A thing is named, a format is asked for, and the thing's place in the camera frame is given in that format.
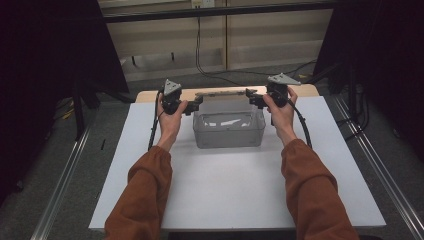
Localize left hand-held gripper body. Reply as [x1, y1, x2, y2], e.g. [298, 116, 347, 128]
[160, 78, 192, 116]

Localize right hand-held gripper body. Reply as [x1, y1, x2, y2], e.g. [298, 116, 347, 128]
[266, 72, 302, 109]

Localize grey translucent box lid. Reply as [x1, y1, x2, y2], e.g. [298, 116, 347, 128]
[194, 88, 259, 99]

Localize grey translucent plastic box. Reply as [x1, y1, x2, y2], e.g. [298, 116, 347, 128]
[192, 110, 267, 150]

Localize person's left hand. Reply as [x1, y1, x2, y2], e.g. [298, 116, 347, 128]
[156, 93, 189, 150]

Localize person's right hand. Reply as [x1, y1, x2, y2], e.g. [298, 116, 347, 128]
[262, 85, 299, 146]

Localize light wooden table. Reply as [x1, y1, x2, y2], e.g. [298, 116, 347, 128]
[134, 83, 320, 104]

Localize black metal stand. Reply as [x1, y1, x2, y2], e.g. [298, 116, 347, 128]
[71, 75, 102, 142]

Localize black curtain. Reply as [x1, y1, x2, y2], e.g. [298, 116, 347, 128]
[0, 0, 130, 204]
[312, 0, 424, 163]

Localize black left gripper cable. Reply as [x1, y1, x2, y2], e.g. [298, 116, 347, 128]
[147, 90, 165, 152]

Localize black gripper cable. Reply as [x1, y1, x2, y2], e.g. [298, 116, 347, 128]
[287, 99, 314, 150]
[147, 90, 165, 152]

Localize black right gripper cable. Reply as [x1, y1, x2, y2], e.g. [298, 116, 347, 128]
[287, 99, 314, 150]

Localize black power cable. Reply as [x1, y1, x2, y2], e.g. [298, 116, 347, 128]
[195, 7, 242, 86]

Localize black floor cables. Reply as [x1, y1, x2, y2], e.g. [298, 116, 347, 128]
[335, 82, 372, 142]

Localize white wall socket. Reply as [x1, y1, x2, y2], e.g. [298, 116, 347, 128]
[191, 0, 216, 10]

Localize metal floor rail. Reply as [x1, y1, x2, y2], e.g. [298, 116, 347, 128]
[332, 95, 424, 236]
[29, 125, 93, 240]

